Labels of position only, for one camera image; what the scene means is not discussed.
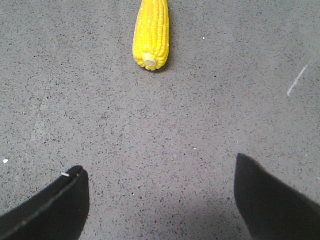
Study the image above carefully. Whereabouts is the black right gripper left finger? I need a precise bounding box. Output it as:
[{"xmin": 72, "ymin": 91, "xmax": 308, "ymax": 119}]
[{"xmin": 0, "ymin": 165, "xmax": 90, "ymax": 240}]

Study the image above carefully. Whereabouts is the yellow corn cob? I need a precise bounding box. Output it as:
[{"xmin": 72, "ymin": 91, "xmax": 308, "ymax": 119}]
[{"xmin": 132, "ymin": 0, "xmax": 170, "ymax": 71}]

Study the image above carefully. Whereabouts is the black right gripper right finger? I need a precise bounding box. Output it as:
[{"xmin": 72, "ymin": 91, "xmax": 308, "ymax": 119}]
[{"xmin": 234, "ymin": 153, "xmax": 320, "ymax": 240}]

